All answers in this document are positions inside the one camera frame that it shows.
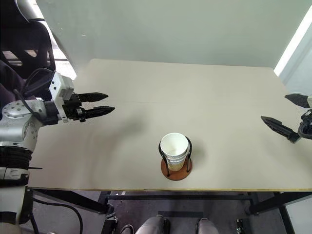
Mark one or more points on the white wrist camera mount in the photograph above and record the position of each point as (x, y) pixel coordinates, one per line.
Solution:
(310, 101)
(59, 85)

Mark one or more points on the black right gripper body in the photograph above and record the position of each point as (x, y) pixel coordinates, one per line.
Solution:
(307, 129)

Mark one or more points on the grey rounded leg cover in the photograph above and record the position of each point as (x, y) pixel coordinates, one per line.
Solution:
(206, 226)
(151, 225)

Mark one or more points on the silver round tube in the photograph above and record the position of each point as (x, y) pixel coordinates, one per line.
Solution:
(30, 8)

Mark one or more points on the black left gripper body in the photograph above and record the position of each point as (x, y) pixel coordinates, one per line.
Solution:
(73, 109)

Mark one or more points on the black office chair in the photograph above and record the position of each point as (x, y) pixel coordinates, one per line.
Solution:
(26, 36)

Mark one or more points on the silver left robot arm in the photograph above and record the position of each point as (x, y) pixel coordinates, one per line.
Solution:
(14, 126)

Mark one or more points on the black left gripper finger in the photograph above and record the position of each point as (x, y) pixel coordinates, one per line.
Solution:
(92, 97)
(100, 111)

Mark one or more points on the white and tan paper cup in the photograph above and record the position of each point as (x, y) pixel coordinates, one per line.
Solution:
(175, 165)
(175, 158)
(174, 143)

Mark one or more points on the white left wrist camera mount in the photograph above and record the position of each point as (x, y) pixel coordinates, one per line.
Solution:
(59, 85)

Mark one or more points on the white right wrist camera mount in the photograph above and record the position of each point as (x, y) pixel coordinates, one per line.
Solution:
(310, 101)

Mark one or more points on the black metal table frame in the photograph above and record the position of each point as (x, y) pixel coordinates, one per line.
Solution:
(73, 198)

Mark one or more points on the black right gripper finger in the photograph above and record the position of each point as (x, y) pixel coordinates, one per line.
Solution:
(299, 99)
(280, 128)

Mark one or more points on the black floor tape strip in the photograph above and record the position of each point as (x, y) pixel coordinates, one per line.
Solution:
(180, 214)

